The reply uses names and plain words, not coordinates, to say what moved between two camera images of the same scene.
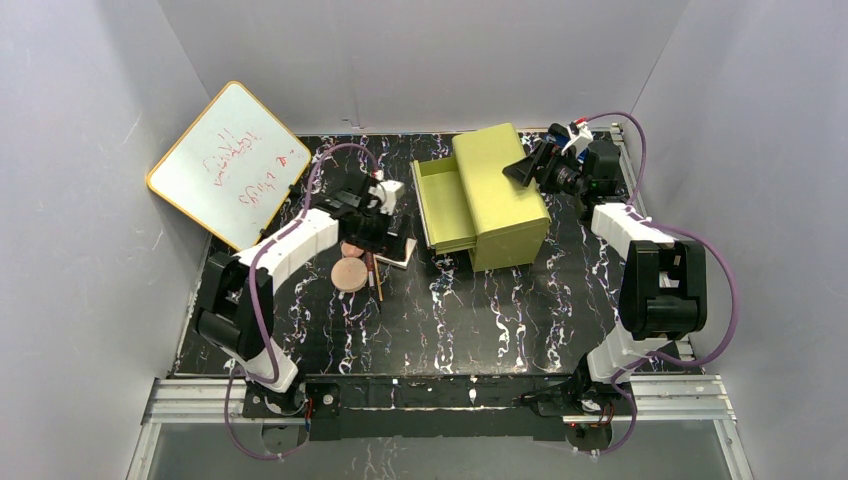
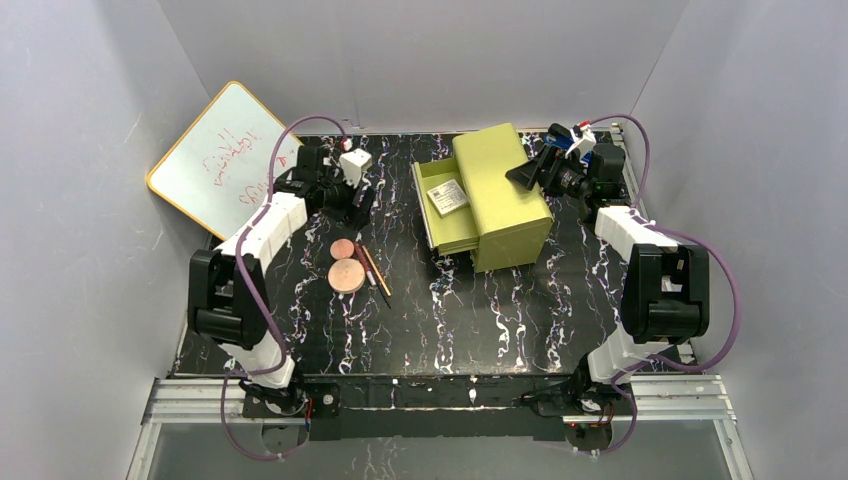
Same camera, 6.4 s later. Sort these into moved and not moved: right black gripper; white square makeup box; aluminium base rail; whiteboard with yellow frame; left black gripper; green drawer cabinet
Moved: left black gripper; white square makeup box
Not moved: green drawer cabinet; aluminium base rail; right black gripper; whiteboard with yellow frame
